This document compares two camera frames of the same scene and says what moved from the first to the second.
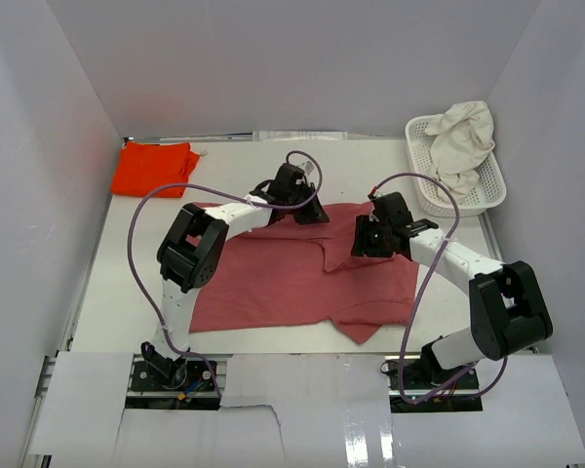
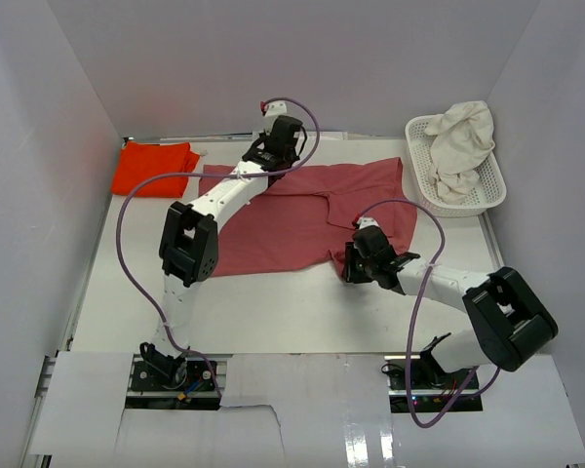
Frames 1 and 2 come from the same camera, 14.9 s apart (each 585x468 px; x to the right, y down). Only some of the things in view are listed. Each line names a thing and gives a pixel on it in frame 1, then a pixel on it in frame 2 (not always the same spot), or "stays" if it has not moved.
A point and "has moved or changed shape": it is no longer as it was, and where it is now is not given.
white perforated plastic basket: (489, 192) stays
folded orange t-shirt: (141, 167) stays
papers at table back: (298, 136) stays
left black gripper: (313, 214) to (265, 136)
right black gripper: (362, 245) to (350, 276)
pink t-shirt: (305, 274) has moved or changed shape
